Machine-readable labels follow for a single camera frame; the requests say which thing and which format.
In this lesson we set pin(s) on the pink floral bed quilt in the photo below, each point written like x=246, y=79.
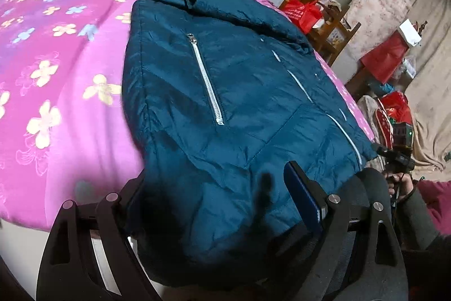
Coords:
x=64, y=135

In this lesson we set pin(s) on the wooden chair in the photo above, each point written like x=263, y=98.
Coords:
x=331, y=38

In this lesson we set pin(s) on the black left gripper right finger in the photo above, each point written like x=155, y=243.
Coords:
x=358, y=255

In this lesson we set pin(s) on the dark teal puffer jacket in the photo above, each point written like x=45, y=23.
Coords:
x=219, y=95

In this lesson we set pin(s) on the beige covered sofa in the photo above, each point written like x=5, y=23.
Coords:
x=429, y=91

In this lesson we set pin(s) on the person's right hand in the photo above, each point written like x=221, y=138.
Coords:
x=400, y=185

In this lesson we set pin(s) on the red plastic bag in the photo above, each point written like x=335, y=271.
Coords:
x=302, y=15

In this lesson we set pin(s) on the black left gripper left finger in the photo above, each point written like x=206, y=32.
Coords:
x=88, y=255

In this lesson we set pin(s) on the red gift bag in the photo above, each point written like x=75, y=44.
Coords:
x=383, y=60

